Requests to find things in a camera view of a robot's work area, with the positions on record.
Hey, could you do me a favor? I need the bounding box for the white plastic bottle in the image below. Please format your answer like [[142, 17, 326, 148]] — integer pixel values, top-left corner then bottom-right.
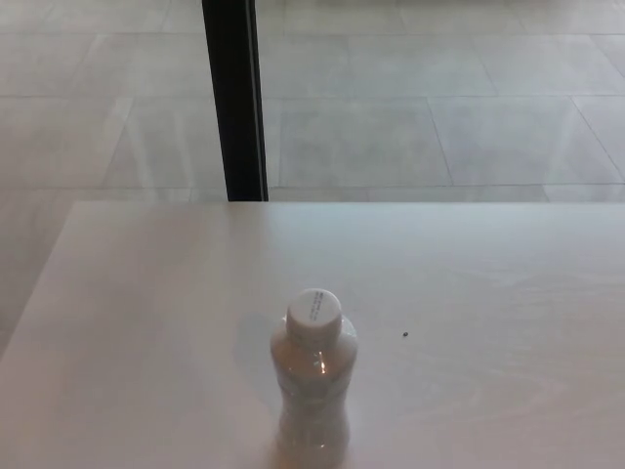
[[269, 312, 360, 469]]

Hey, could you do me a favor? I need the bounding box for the black vertical window frame post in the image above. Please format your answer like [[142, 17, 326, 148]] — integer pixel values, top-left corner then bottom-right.
[[201, 0, 271, 203]]

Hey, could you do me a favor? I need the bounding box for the white bottle screw cap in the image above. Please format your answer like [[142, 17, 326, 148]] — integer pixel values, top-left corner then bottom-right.
[[285, 287, 344, 347]]

